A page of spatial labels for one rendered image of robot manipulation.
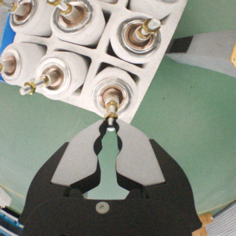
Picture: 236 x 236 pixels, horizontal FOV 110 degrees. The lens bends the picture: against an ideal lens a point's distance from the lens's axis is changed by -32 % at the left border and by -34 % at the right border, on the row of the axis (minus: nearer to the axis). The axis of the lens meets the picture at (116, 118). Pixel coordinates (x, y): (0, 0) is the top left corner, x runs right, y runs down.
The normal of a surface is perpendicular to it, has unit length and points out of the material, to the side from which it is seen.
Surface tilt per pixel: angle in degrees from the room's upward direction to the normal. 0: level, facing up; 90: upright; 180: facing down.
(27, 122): 0
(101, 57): 0
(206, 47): 90
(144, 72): 0
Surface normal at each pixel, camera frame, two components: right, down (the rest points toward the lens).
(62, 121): 0.00, 0.47
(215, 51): -0.93, -0.32
